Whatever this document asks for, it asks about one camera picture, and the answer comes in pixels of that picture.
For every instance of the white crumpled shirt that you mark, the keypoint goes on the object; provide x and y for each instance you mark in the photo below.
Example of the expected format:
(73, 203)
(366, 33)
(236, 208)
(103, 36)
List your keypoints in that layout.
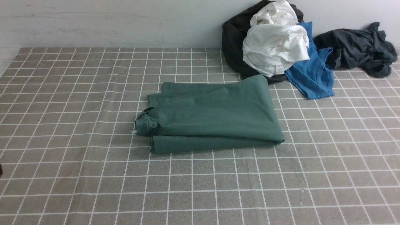
(275, 40)

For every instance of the grey checkered tablecloth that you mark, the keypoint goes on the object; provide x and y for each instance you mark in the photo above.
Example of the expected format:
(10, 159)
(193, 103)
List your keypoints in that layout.
(68, 156)

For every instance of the dark grey crumpled shirt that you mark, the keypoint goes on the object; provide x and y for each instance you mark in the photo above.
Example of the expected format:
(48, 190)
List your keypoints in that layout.
(366, 49)

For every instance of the black garment under pile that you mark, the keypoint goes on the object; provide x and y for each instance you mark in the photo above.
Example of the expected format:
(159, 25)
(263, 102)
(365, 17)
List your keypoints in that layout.
(234, 31)

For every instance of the green long sleeve shirt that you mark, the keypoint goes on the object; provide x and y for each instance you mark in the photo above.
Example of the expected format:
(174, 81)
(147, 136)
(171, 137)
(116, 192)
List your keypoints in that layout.
(187, 117)

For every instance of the blue shirt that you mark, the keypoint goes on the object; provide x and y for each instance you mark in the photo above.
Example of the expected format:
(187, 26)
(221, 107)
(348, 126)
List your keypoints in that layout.
(313, 78)

